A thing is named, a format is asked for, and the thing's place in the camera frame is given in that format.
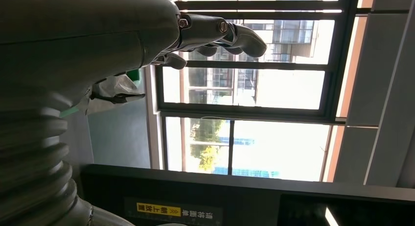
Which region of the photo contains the dark window frame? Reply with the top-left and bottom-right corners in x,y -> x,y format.
152,0 -> 352,183

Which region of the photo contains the green plastic crate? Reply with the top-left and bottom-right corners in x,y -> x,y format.
59,68 -> 144,119

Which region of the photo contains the yellow and black column label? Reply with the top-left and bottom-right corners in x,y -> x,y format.
123,197 -> 224,226

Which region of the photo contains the black scanner column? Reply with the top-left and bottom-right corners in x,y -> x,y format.
80,163 -> 415,226

